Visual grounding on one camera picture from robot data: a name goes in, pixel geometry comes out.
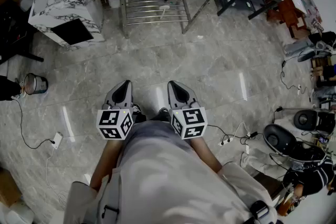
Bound person's left forearm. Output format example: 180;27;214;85
89;136;124;191

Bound person's black trousers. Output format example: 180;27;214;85
133;111;171;123

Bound person's right forearm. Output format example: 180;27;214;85
188;136;224;174

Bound black side table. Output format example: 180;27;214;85
0;0;45;66

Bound metal sink stand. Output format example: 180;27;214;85
119;0;212;39

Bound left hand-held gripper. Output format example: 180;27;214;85
96;80;135;141

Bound marble pattern sink cabinet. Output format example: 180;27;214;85
28;0;105;51

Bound black and grey shoulder strap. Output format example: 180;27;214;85
249;200;278;222

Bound flat cardboard box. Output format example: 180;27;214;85
0;168;24;208

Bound narrow white sink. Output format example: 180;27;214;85
285;0;308;15

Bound black power cable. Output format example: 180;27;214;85
12;97;56;151

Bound wooden sink stand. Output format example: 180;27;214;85
267;0;312;40

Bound person's left shoe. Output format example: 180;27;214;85
131;103;144;116

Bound white power adapter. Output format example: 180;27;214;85
51;132;64;150

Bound person's light grey clothing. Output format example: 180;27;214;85
62;112;279;224

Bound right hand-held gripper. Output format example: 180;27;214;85
167;81;208;141

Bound black round device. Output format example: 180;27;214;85
293;109;319;131
263;124;298;158

